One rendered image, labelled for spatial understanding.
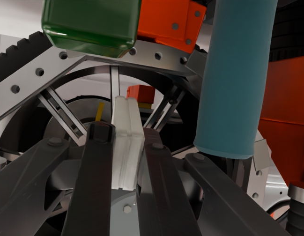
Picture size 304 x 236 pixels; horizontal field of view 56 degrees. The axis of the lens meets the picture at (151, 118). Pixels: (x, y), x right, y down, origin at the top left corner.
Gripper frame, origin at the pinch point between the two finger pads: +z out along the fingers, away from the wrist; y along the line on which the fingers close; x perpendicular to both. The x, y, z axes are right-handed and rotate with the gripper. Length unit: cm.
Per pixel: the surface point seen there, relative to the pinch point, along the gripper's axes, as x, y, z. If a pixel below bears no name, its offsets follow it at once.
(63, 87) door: -108, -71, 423
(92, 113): -25, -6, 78
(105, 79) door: -88, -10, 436
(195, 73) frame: -0.1, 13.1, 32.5
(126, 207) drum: -14.1, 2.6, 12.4
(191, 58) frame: 2.2, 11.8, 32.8
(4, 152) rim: -20.9, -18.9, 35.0
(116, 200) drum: -13.7, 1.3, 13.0
